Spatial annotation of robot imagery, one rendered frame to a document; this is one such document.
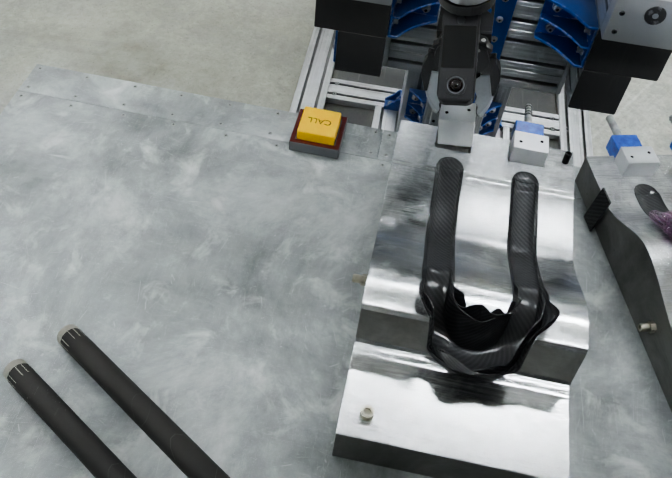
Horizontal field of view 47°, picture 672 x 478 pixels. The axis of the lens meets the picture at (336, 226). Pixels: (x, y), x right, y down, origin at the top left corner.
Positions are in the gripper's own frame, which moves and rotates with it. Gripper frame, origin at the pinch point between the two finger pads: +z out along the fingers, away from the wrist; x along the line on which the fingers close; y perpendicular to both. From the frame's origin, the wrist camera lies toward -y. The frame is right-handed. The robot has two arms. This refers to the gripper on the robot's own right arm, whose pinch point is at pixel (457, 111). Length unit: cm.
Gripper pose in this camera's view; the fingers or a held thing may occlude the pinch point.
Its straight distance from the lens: 111.1
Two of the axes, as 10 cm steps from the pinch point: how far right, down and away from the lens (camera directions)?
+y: 1.9, -8.3, 5.3
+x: -9.8, -1.1, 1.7
